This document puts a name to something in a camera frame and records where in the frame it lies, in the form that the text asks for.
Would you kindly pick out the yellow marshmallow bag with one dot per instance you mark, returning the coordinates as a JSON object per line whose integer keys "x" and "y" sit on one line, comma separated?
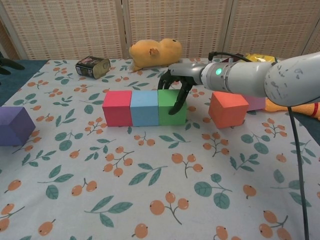
{"x": 260, "y": 58}

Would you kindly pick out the floral print tablecloth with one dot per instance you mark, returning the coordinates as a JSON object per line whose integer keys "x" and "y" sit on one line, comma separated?
{"x": 160, "y": 175}

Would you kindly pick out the woven bamboo folding screen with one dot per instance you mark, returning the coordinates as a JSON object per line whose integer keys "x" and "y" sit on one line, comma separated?
{"x": 75, "y": 27}

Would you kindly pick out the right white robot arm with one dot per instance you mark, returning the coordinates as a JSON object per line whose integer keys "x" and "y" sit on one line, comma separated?
{"x": 250, "y": 77}

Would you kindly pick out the pink foam cube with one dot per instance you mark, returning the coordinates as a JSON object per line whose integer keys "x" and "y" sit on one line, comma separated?
{"x": 256, "y": 105}

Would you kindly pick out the orange foam cube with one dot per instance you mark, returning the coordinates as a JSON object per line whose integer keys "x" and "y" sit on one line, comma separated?
{"x": 225, "y": 112}

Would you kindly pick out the magenta foam cube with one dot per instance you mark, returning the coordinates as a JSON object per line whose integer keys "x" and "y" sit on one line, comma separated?
{"x": 117, "y": 110}

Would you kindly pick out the purple foam cube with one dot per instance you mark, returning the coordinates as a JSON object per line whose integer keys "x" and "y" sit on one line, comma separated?
{"x": 15, "y": 125}

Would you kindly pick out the yellow plush toy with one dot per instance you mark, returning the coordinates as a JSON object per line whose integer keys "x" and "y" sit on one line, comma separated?
{"x": 155, "y": 55}

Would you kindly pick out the yellow rubber chicken toy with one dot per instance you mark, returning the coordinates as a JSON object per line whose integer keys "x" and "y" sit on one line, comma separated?
{"x": 305, "y": 110}

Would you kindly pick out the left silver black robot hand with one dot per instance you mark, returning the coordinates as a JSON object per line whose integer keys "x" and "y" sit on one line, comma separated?
{"x": 10, "y": 63}

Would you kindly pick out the green foam cube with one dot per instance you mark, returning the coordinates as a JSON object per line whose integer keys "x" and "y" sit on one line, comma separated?
{"x": 166, "y": 112}

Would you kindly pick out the light blue foam cube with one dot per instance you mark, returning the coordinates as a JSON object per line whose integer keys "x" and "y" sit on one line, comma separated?
{"x": 144, "y": 110}

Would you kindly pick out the black luncheon meat tin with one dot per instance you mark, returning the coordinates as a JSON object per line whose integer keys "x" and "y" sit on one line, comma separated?
{"x": 92, "y": 66}

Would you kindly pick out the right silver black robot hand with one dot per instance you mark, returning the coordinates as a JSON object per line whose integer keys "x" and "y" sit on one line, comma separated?
{"x": 187, "y": 71}

